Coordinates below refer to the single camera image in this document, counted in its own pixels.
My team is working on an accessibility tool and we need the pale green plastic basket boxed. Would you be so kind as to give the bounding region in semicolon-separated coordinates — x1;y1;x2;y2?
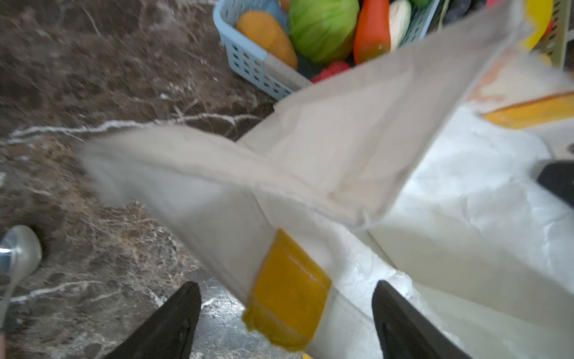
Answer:
535;1;573;70

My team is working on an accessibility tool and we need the yellow papaya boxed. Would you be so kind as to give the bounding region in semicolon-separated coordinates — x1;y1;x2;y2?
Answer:
522;0;554;51

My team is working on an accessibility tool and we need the green cabbage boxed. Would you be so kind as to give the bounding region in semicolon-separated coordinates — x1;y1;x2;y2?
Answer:
288;0;360;65

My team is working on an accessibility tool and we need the dark red strawberry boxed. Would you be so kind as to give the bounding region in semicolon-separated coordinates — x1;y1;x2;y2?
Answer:
311;61;351;83

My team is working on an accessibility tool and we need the red orange pepper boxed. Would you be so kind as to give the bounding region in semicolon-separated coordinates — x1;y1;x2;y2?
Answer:
353;0;391;65

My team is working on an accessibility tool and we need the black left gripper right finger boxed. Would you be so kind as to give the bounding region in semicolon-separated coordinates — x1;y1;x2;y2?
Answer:
372;281;469;359

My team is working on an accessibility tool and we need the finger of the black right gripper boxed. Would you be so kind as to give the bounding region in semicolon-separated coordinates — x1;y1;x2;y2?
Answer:
537;161;574;208

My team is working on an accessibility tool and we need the white chinese cabbage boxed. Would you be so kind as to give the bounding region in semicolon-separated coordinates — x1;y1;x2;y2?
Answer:
389;0;412;52

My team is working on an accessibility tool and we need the orange yellow mango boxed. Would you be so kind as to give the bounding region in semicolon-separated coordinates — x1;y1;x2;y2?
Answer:
236;10;298;70

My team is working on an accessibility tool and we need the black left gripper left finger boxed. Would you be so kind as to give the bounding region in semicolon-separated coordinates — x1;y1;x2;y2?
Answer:
106;281;202;359

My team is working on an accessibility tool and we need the white canvas grocery bag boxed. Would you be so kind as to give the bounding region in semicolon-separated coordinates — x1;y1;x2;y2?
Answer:
81;1;573;358

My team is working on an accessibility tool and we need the metal spoon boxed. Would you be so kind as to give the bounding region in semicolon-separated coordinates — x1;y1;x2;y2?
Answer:
1;225;43;329

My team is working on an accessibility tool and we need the light blue plastic basket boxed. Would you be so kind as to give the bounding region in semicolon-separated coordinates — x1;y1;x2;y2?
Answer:
213;1;439;100

